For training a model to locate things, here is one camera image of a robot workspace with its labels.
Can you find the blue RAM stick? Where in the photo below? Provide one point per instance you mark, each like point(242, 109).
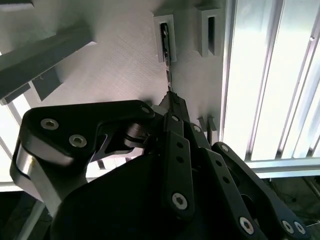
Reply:
point(167, 50)

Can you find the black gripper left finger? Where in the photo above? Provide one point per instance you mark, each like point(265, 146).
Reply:
point(75, 120)

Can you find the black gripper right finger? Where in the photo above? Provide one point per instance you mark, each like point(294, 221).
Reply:
point(225, 175)

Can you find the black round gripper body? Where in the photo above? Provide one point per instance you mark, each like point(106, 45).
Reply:
point(120, 205)

